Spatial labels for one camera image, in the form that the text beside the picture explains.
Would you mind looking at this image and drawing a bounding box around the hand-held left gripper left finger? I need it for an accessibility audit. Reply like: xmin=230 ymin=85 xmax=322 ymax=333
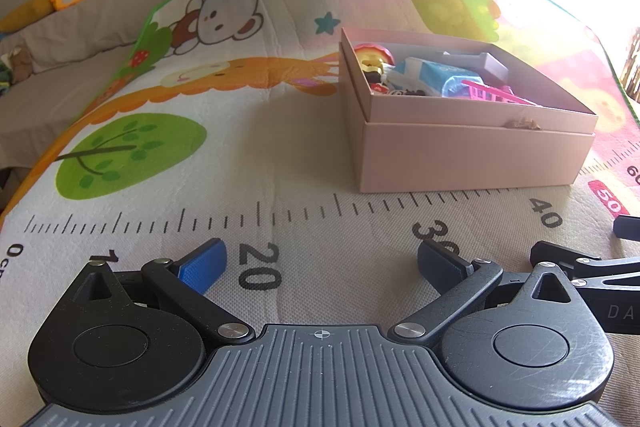
xmin=64 ymin=238 xmax=256 ymax=344

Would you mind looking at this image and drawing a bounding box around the beige covered sofa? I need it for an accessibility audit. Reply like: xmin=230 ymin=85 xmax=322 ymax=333
xmin=0 ymin=0 xmax=241 ymax=170

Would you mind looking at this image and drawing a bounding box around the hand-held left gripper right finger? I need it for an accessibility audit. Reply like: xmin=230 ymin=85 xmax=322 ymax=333
xmin=392 ymin=239 xmax=584 ymax=349

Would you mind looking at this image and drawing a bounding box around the orange banana pillow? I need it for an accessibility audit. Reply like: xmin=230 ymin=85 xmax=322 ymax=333
xmin=0 ymin=0 xmax=56 ymax=33

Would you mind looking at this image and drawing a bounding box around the red yellow toy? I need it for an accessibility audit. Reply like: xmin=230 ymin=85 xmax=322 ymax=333
xmin=354 ymin=44 xmax=399 ymax=76

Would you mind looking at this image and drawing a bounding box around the pink toy basket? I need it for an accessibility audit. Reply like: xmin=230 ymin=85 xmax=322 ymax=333
xmin=460 ymin=79 xmax=540 ymax=108

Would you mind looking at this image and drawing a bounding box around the cartoon animal printed mat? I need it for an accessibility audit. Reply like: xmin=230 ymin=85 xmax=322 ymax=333
xmin=0 ymin=0 xmax=640 ymax=427

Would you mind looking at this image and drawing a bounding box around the pink cardboard box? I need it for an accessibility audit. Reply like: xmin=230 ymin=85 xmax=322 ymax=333
xmin=339 ymin=27 xmax=600 ymax=194

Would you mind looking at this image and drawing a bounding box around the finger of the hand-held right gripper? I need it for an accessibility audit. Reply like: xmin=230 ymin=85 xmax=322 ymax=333
xmin=530 ymin=241 xmax=640 ymax=291
xmin=613 ymin=215 xmax=640 ymax=241

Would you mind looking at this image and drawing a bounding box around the brown plush toy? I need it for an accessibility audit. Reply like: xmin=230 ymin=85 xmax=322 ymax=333
xmin=9 ymin=47 xmax=34 ymax=83

